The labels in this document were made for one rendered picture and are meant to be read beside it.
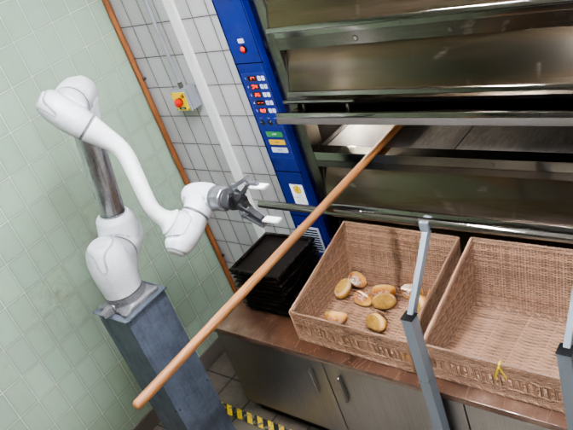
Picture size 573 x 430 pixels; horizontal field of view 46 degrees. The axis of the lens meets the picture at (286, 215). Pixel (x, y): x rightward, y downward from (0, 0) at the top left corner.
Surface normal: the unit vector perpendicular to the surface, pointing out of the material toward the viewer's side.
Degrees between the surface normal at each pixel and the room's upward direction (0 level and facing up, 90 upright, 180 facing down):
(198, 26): 90
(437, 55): 70
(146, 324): 90
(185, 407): 90
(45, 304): 90
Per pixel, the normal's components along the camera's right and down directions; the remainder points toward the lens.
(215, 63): -0.57, 0.56
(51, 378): 0.76, 0.09
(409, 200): -0.64, 0.25
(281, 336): -0.31, -0.82
